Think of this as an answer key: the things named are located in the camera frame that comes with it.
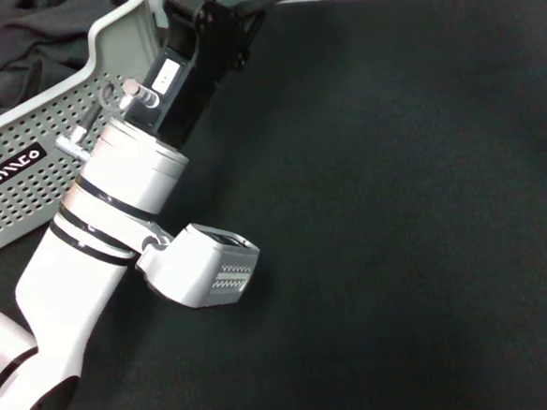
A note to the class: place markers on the grey perforated storage box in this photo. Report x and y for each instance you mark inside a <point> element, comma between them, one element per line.
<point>121,46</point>

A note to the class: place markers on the dark grey crumpled cloth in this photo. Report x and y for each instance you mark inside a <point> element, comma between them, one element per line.
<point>32,43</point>

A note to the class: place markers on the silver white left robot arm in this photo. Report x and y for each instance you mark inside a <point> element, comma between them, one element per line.
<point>70,256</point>

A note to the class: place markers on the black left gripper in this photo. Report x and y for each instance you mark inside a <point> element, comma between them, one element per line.
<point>202,60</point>

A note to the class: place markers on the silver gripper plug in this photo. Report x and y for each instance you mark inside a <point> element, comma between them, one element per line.
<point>141,93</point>

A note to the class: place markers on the black tablecloth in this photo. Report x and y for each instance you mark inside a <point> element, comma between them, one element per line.
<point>395,206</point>

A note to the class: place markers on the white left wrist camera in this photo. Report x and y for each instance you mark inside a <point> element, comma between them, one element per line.
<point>188,267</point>

